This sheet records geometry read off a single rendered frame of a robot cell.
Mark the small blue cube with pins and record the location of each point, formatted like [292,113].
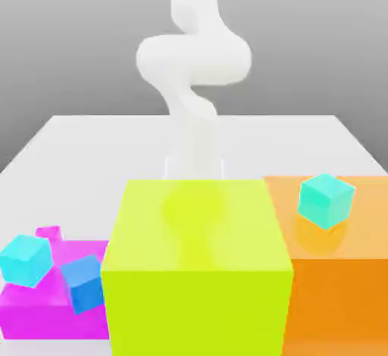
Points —
[83,284]

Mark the small cyan cube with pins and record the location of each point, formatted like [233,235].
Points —
[25,260]

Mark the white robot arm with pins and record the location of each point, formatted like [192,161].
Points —
[194,59]

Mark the large magenta box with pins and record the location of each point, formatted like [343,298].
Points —
[39,319]

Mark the small magenta cube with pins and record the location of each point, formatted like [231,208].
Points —
[50,232]

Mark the small turquoise cube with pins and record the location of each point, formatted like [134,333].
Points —
[326,200]

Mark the large orange box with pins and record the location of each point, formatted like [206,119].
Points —
[339,301]

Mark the large yellow-green box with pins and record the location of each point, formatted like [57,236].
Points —
[197,301]

